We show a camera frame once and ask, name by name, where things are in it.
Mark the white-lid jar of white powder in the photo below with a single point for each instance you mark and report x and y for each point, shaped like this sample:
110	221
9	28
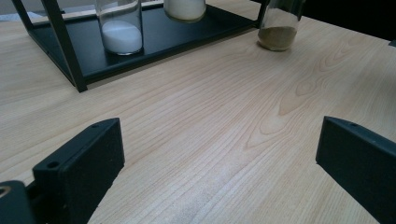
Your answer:
121	37

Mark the white-lid jar of brown powder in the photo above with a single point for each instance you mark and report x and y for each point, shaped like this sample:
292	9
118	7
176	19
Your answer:
277	35

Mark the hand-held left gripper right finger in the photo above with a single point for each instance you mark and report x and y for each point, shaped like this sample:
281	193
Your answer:
361	165

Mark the silver-lid jar of white powder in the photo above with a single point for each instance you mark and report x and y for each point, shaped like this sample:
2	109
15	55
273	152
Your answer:
185	7

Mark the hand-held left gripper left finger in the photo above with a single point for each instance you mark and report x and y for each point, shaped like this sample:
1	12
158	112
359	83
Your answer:
81	168

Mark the black metal two-tier rack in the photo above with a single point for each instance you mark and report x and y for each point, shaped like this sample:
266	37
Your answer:
162	37

